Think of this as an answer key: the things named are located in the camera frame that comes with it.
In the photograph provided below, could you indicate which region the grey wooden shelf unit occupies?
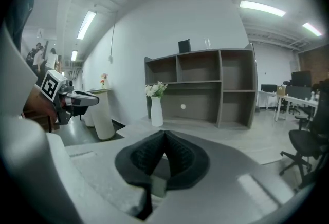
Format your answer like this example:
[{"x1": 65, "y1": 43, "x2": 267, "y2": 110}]
[{"x1": 144, "y1": 48, "x2": 258, "y2": 130}]

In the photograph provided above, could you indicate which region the small black box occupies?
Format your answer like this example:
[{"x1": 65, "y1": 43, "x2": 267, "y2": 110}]
[{"x1": 178, "y1": 38, "x2": 191, "y2": 54}]

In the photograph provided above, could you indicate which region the black office chair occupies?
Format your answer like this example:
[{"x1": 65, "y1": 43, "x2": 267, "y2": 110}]
[{"x1": 279, "y1": 86, "x2": 329, "y2": 191}]

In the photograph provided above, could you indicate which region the grey hanging wall cable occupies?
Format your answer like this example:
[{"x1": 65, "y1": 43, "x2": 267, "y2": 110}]
[{"x1": 108, "y1": 11, "x2": 119, "y2": 65}]

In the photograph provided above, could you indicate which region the vase with pink flowers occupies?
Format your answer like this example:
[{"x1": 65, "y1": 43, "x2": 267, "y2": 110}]
[{"x1": 99, "y1": 73, "x2": 109, "y2": 90}]

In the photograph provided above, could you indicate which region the white office desk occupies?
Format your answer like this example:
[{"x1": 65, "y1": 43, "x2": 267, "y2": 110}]
[{"x1": 258, "y1": 89, "x2": 320, "y2": 122}]

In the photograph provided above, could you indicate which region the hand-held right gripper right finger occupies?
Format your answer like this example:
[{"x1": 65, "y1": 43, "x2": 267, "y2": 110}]
[{"x1": 154, "y1": 130, "x2": 210, "y2": 191}]

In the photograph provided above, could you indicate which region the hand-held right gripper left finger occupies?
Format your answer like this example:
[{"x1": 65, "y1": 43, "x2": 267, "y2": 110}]
[{"x1": 115, "y1": 130, "x2": 165, "y2": 189}]

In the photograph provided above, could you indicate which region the white curved table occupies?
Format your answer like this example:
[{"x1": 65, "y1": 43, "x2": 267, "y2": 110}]
[{"x1": 81, "y1": 87, "x2": 116, "y2": 141}]

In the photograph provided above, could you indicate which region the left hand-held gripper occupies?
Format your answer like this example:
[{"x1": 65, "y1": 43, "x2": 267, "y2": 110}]
[{"x1": 40, "y1": 69, "x2": 100, "y2": 125}]

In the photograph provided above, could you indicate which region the dark wooden cabinet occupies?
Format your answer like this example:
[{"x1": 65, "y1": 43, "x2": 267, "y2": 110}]
[{"x1": 22, "y1": 86, "x2": 60, "y2": 133}]

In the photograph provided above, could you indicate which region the white ceramic vase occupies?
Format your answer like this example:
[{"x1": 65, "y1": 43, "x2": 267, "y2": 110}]
[{"x1": 150, "y1": 96, "x2": 164, "y2": 127}]

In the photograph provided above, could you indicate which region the long ceiling light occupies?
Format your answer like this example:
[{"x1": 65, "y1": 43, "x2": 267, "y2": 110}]
[
  {"x1": 77, "y1": 10, "x2": 97, "y2": 40},
  {"x1": 239, "y1": 0, "x2": 287, "y2": 18}
]

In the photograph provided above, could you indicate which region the white flower bouquet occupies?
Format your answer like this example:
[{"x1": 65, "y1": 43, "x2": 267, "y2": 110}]
[{"x1": 144, "y1": 81, "x2": 169, "y2": 99}]

